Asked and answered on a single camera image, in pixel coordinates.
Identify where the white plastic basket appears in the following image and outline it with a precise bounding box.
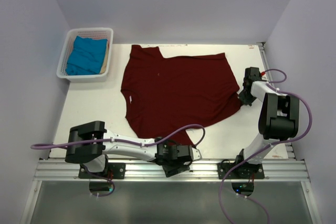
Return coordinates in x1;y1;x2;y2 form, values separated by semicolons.
56;28;113;83

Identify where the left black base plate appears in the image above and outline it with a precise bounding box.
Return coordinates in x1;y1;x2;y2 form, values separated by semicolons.
78;163;126;180

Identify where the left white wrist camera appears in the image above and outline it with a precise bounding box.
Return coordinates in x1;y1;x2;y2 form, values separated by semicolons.
192;147;202;162

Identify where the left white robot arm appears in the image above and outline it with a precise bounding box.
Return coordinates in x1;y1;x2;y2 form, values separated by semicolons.
65;121;202;178

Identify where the dark red t shirt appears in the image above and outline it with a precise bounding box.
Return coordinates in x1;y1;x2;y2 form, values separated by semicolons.
121;45;242;145

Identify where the aluminium mounting rail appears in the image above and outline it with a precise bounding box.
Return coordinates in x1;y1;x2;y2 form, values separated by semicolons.
33;158;310;182

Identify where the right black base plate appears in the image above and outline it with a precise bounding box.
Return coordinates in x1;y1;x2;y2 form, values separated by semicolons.
217;159;265;179

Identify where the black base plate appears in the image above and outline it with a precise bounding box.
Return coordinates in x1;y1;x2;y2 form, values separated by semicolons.
78;163;126;180
217;159;265;179

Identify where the blue t shirt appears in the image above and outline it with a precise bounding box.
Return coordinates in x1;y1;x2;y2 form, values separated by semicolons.
66;36;109;76

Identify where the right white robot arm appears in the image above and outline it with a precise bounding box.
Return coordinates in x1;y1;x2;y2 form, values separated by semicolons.
234;67;300;178

